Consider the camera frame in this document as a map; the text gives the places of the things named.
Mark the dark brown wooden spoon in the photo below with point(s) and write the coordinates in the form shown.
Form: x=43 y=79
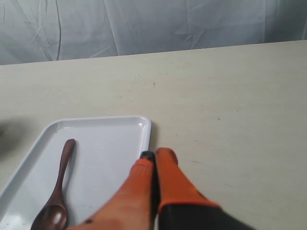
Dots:
x=54 y=214

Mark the grey wrinkled backdrop curtain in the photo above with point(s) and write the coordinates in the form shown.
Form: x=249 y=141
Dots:
x=50 y=30

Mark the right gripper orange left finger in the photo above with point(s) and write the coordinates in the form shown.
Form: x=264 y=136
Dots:
x=132 y=207

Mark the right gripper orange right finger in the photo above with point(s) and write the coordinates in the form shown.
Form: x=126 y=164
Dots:
x=182 y=206

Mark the white rectangular plastic tray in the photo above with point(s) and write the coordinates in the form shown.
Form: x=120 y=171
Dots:
x=106 y=148

